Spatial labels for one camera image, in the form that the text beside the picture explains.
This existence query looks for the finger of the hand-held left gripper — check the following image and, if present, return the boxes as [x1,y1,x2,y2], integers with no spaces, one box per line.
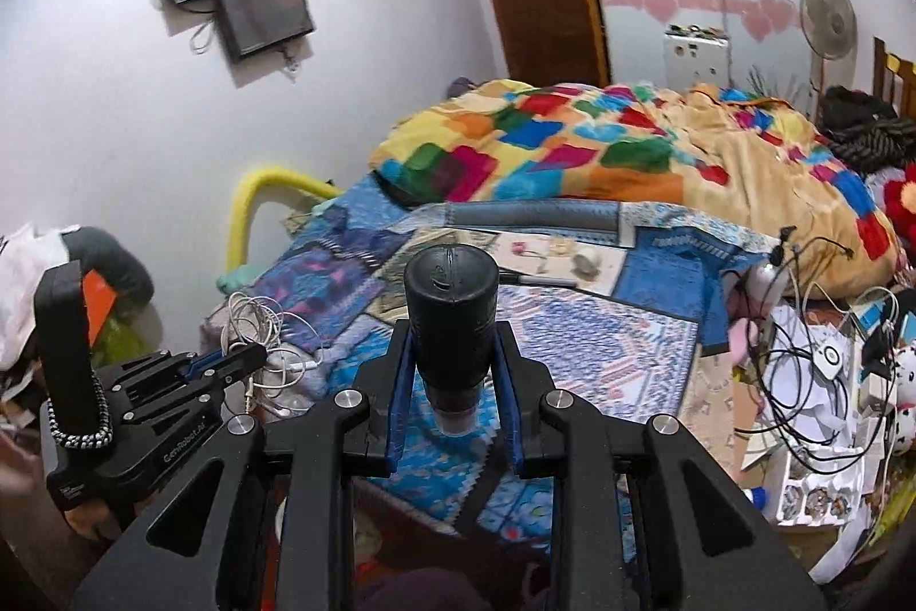
[121,362,267,417]
[107,345,267,384]

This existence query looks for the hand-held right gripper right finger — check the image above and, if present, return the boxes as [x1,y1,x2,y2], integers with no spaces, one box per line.
[493,321,846,611]

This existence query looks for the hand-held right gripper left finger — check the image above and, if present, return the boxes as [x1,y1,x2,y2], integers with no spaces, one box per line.
[72,321,423,611]

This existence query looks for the white earphone cable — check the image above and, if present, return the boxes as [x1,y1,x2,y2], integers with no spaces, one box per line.
[215,289,337,412]

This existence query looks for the black cylindrical bottle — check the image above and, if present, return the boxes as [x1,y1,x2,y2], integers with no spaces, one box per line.
[402,246,500,436]

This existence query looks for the teal cloth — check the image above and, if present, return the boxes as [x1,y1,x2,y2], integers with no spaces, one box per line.
[218,263,277,297]

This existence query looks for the green patterned bag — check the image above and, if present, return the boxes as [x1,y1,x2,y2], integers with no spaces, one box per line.
[93,314,151,369]

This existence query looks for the blue patchwork bedsheet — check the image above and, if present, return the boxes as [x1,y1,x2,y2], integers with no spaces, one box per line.
[204,174,781,537]

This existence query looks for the black pen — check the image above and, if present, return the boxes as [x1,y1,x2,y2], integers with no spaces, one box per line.
[501,272,578,287]

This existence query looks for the orange box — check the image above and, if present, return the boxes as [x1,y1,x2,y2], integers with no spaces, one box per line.
[82,267,119,333]

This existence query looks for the yellow foam tube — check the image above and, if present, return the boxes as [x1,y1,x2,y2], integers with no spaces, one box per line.
[225,167,341,279]

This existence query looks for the white plastic bag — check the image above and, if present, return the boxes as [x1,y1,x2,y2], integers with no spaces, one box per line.
[0,223,73,372]

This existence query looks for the colourful patch blanket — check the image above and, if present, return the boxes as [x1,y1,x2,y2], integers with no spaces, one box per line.
[368,83,899,301]

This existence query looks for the white plastic tray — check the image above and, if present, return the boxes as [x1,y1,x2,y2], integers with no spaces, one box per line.
[776,446,860,522]

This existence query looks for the white round charger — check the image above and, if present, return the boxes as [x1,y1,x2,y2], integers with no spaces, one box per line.
[812,335,849,379]

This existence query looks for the spotted dog plush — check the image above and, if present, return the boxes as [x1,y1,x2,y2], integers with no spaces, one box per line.
[891,346,916,440]

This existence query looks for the red plush toy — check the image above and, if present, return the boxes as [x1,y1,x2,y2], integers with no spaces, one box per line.
[883,163,916,265]

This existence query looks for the black striped clothes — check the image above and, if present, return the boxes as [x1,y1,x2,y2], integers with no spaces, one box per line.
[819,87,916,175]

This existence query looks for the white standing fan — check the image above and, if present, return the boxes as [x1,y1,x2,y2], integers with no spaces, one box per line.
[799,0,858,115]

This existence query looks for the wooden bed headboard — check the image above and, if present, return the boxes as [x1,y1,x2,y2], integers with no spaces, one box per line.
[871,36,916,115]

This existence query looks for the black cable tangle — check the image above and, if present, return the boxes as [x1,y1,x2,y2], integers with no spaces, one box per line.
[722,224,903,462]

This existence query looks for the small black wall monitor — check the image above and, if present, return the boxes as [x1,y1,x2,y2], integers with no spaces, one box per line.
[216,0,317,64]

